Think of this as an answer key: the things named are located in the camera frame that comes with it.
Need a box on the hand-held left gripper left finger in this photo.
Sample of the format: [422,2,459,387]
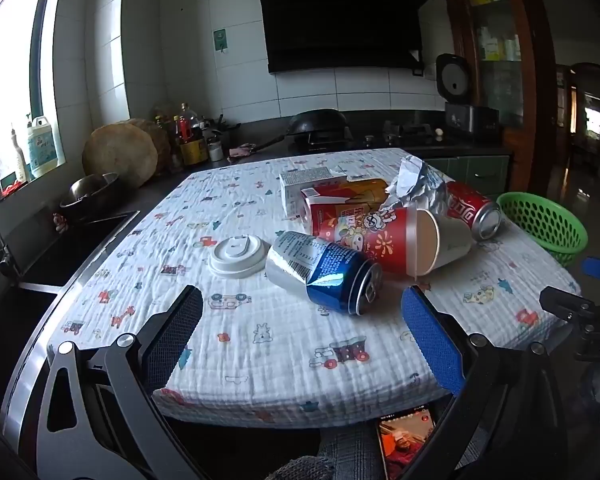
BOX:
[32,285,206,480]

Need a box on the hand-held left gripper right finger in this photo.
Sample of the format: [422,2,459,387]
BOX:
[401,285,571,480]

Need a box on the green plastic basket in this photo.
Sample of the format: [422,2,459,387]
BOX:
[496,191,588,267]

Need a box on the blue and silver drink can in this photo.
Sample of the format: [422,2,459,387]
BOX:
[265,231,383,317]

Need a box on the white plastic cup lid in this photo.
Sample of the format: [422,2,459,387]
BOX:
[208,236,272,277]

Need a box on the white printed blanket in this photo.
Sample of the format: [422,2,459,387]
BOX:
[47,147,581,428]

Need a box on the white paper cup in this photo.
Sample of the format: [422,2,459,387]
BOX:
[432,214,474,268]

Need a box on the smartphone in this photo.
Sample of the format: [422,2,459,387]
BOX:
[377,405,438,480]

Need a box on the red printed paper cup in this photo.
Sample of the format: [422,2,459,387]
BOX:
[305,199,440,277]

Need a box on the black kitchen sink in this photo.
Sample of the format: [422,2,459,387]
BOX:
[15,210,141,291]

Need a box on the red cola can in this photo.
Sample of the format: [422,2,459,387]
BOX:
[445,181,502,241]

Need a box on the person's grey trouser leg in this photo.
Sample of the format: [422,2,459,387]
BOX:
[270,427,386,480]

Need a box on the metal bowl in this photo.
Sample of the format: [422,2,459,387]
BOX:
[60,172,121,221]

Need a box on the green base cabinet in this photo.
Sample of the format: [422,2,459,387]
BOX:
[422,155,511,201]

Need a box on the crumpled white paper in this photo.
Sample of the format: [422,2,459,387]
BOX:
[382,156,453,221]

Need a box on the orange and red drink carton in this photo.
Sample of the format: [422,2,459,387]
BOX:
[300,178,396,221]

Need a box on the yellow label jar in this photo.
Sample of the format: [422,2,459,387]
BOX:
[180,138,210,166]

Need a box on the round wooden cutting board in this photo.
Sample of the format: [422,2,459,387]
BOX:
[82,123,159,188]
[125,118,173,176]

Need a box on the small white cardboard box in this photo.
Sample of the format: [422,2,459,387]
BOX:
[280,168,348,218]

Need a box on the black rice cooker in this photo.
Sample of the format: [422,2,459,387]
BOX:
[435,53,501,135]

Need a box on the black gas stove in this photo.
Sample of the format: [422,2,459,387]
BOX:
[287,124,461,153]

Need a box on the wooden glass-door cabinet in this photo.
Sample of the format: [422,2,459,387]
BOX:
[437,0,556,196]

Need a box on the white detergent jug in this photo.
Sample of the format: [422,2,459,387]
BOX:
[27,116,61,178]

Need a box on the slim white bottle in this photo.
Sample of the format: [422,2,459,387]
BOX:
[9,127,28,183]

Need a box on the black wok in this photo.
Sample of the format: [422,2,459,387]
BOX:
[252,108,350,153]

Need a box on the window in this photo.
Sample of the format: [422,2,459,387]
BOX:
[0,0,61,211]

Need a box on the black range hood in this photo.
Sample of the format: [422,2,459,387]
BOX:
[254,0,440,75]

